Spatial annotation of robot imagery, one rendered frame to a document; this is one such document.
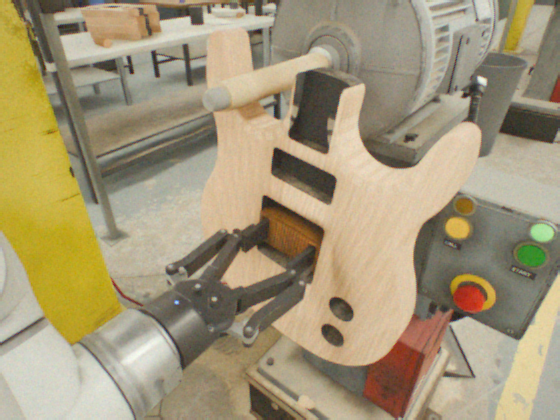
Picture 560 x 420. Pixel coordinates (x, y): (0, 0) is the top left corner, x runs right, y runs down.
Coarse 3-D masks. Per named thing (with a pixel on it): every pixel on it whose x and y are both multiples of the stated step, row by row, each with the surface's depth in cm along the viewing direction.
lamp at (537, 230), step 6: (534, 222) 45; (540, 222) 44; (546, 222) 44; (534, 228) 45; (540, 228) 44; (546, 228) 44; (552, 228) 44; (534, 234) 45; (540, 234) 45; (546, 234) 44; (552, 234) 44; (534, 240) 46; (540, 240) 45; (546, 240) 45; (552, 240) 44
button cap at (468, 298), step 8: (464, 288) 53; (472, 288) 52; (456, 296) 54; (464, 296) 52; (472, 296) 52; (480, 296) 52; (456, 304) 54; (464, 304) 53; (472, 304) 52; (480, 304) 52; (472, 312) 53
